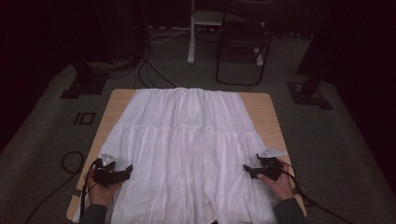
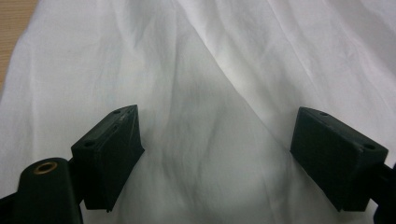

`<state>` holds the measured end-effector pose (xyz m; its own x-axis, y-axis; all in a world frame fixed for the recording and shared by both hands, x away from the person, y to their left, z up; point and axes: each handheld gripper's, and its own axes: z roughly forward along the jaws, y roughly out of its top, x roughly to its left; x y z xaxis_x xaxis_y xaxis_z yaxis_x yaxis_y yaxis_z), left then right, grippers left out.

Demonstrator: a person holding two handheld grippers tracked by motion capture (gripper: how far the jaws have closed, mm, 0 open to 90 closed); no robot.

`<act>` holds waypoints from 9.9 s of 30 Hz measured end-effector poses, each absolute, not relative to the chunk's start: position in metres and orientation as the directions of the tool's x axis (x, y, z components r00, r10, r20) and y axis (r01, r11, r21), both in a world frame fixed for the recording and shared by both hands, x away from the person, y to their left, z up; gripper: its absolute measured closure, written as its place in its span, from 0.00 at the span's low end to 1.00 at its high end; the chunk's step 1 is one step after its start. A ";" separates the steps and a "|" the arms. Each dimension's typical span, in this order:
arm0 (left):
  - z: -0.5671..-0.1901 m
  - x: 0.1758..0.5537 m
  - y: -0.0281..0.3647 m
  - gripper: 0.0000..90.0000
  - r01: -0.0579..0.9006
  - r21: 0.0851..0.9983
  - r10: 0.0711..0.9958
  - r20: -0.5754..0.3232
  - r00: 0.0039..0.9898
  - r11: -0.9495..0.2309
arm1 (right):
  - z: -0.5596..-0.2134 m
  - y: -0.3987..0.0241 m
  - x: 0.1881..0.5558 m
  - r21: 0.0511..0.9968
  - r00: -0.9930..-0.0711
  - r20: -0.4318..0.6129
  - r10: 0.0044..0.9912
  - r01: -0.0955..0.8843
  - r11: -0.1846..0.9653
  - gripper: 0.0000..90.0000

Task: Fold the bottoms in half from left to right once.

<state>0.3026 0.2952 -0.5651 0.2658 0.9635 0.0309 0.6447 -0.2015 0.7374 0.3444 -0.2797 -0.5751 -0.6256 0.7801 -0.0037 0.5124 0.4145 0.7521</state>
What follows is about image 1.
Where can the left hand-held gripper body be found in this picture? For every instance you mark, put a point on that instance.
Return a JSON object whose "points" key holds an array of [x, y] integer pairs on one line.
{"points": [[106, 174]]}

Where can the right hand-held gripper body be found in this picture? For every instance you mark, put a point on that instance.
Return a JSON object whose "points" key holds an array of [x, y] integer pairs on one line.
{"points": [[270, 166]]}

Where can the white skirt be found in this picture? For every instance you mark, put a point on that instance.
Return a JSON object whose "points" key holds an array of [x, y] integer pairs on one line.
{"points": [[186, 140]]}

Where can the person's left hand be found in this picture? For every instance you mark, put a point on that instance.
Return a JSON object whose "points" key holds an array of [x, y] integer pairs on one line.
{"points": [[101, 194]]}

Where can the person's right hand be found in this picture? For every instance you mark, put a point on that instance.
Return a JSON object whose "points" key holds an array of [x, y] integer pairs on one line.
{"points": [[284, 185]]}

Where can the grey tape piece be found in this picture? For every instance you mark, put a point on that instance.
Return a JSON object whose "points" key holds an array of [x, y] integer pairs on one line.
{"points": [[77, 192]]}

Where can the black stand with square base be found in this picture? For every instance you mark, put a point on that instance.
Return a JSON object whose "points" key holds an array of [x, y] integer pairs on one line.
{"points": [[308, 95], [85, 82]]}

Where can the black folding chair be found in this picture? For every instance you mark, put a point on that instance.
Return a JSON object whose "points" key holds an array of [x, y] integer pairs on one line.
{"points": [[244, 37]]}

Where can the white metal stand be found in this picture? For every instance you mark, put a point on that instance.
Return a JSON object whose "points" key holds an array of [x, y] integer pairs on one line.
{"points": [[191, 46]]}

